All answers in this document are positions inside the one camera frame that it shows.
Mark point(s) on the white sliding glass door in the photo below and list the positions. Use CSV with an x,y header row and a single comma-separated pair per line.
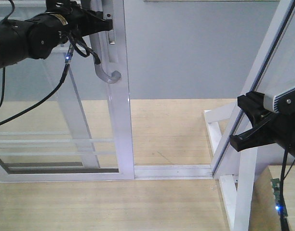
x,y
38,146

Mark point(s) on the grey door handle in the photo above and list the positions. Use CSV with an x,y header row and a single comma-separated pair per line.
x,y
103,43

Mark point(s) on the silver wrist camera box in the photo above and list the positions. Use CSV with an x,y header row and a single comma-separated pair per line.
x,y
280,99

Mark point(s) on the white door frame support bracket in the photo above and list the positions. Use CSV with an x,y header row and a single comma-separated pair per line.
x,y
235,171

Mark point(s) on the green circuit board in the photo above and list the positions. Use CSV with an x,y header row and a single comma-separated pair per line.
x,y
275,183

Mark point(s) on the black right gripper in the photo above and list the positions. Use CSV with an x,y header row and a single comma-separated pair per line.
x,y
285,130

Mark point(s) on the white door outer frame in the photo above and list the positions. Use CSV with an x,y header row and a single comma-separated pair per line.
x,y
203,77

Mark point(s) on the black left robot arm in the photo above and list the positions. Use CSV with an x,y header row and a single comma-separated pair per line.
x,y
35,38

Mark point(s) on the light wooden box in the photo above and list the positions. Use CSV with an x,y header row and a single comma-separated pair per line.
x,y
264,216

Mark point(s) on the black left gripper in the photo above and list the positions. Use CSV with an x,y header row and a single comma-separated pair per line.
x,y
70,16

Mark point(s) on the white fixed glass panel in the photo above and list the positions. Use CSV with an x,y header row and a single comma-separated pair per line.
x,y
72,109

